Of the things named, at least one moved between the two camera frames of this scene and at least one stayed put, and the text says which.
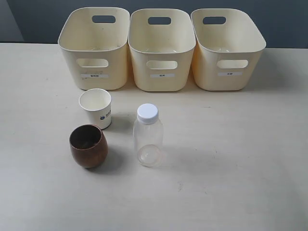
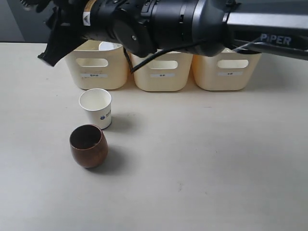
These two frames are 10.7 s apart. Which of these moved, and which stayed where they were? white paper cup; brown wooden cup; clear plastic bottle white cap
Moved: clear plastic bottle white cap
Stayed: brown wooden cup; white paper cup
